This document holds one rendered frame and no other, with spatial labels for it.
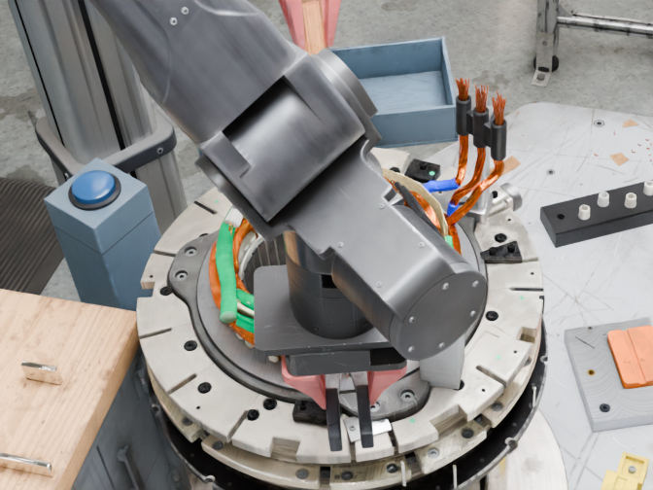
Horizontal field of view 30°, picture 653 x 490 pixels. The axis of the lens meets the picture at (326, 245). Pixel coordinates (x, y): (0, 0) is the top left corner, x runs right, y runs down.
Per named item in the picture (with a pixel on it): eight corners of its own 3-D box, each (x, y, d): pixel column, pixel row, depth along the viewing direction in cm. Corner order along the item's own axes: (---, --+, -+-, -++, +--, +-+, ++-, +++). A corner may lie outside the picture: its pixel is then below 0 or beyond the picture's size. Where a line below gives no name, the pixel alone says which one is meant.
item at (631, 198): (661, 201, 139) (662, 192, 138) (580, 221, 138) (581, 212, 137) (651, 187, 141) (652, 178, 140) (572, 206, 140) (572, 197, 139)
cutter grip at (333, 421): (343, 451, 77) (340, 437, 76) (329, 453, 77) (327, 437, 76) (339, 402, 80) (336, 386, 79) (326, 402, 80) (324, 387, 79)
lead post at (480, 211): (493, 202, 100) (495, 92, 92) (484, 225, 99) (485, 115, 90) (471, 198, 101) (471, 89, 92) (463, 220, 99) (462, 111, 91)
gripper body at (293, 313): (430, 357, 71) (430, 274, 66) (257, 370, 71) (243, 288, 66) (420, 274, 76) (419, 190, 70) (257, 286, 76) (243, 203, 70)
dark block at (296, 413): (296, 405, 88) (294, 395, 87) (342, 411, 87) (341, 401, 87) (292, 421, 87) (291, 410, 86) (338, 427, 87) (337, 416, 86)
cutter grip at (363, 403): (374, 448, 77) (372, 433, 76) (361, 449, 77) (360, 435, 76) (369, 398, 80) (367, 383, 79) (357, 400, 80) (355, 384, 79)
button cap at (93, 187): (124, 186, 115) (121, 178, 114) (93, 211, 113) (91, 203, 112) (95, 169, 117) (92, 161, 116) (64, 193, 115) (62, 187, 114)
